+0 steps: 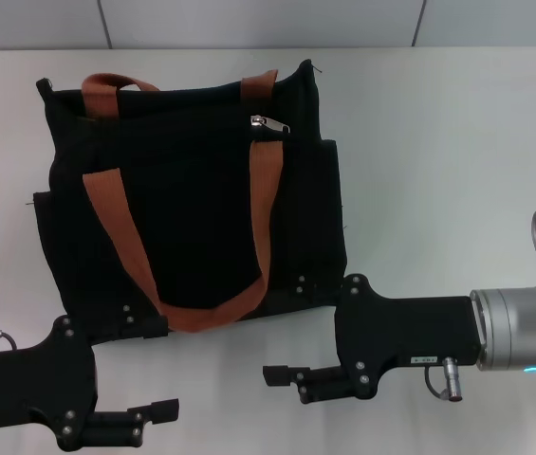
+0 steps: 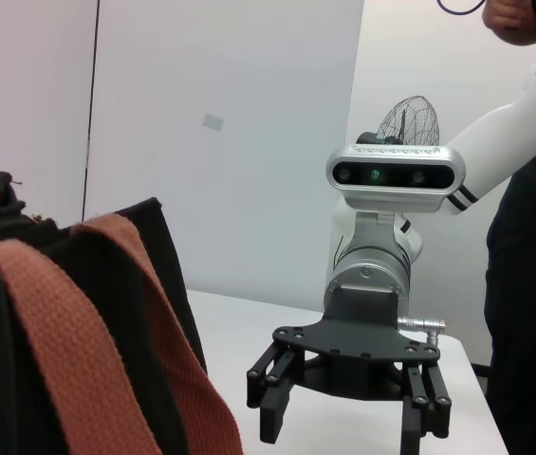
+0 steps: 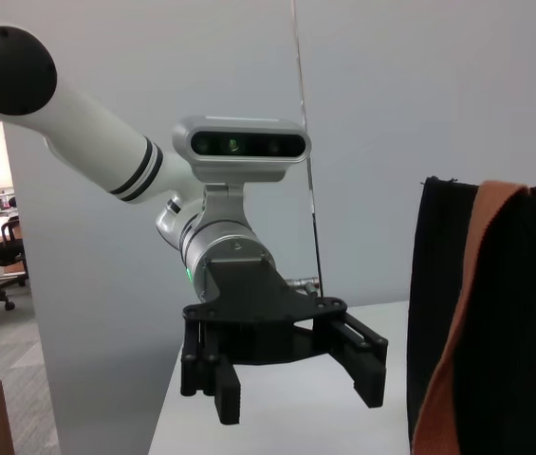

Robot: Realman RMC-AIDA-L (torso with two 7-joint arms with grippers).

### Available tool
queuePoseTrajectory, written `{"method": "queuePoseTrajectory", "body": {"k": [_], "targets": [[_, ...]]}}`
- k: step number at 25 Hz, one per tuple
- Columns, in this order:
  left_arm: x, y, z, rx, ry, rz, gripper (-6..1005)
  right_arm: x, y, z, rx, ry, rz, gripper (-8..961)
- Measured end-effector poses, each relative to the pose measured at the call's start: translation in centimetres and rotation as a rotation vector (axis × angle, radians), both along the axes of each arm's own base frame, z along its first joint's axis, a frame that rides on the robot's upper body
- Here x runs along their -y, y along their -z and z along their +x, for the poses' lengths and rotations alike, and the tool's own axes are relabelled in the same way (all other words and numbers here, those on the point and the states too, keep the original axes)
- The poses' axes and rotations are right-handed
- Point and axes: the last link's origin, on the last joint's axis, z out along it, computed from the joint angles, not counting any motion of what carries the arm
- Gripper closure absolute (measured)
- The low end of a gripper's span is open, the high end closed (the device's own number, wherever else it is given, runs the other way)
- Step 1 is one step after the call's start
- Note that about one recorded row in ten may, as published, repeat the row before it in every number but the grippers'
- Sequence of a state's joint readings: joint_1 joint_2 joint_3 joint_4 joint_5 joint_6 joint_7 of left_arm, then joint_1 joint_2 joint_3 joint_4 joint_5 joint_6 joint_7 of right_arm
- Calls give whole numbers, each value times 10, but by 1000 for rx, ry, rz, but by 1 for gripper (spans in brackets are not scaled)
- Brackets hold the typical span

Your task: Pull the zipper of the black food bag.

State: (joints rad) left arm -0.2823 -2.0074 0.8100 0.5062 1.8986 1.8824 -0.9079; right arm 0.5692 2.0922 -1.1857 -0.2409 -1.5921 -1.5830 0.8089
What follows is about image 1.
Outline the black bag with brown handles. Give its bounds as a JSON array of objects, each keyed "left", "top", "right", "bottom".
[{"left": 33, "top": 59, "right": 349, "bottom": 345}]

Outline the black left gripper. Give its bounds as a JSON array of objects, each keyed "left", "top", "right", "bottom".
[{"left": 0, "top": 302, "right": 181, "bottom": 453}]

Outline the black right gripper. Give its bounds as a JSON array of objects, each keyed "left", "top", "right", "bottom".
[{"left": 262, "top": 273, "right": 483, "bottom": 406}]

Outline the right gripper cable with plugs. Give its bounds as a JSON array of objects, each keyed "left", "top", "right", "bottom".
[{"left": 424, "top": 356, "right": 466, "bottom": 405}]

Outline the silver zipper pull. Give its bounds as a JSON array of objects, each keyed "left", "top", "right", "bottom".
[{"left": 250, "top": 113, "right": 293, "bottom": 137}]

